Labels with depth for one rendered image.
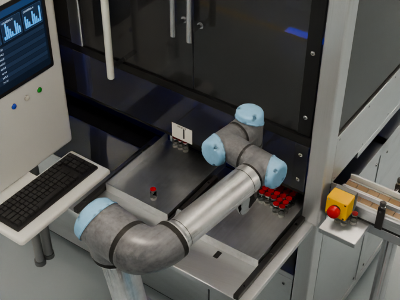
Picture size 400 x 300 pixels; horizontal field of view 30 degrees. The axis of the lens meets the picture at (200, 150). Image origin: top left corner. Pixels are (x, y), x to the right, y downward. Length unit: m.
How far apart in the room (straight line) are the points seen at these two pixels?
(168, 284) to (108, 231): 1.53
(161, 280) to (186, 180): 0.73
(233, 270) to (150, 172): 0.52
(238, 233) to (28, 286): 1.36
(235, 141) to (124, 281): 0.44
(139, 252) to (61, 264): 1.93
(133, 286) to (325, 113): 0.75
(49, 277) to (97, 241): 1.83
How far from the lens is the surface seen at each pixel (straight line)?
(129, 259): 1.63
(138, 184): 2.56
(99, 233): 1.67
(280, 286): 2.74
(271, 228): 2.42
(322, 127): 2.19
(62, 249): 3.60
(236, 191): 1.75
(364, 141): 2.56
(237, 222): 2.43
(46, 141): 2.79
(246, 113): 1.92
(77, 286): 3.44
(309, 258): 2.56
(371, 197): 2.45
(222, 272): 2.28
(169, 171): 2.61
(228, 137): 1.88
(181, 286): 3.12
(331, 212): 2.32
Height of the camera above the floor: 2.60
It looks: 40 degrees down
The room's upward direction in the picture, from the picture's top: straight up
